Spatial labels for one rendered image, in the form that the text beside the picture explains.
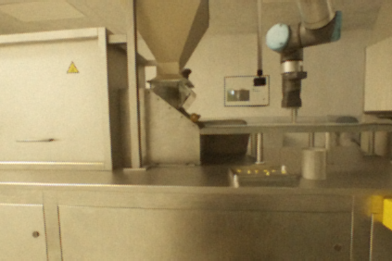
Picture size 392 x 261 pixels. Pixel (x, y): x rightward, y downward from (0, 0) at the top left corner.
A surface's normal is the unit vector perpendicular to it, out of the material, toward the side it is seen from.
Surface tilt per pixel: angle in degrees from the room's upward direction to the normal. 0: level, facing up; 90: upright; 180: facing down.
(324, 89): 90
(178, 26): 114
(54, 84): 90
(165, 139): 90
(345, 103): 90
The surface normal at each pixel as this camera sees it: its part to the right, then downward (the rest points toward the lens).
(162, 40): -0.09, 0.47
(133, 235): -0.11, 0.07
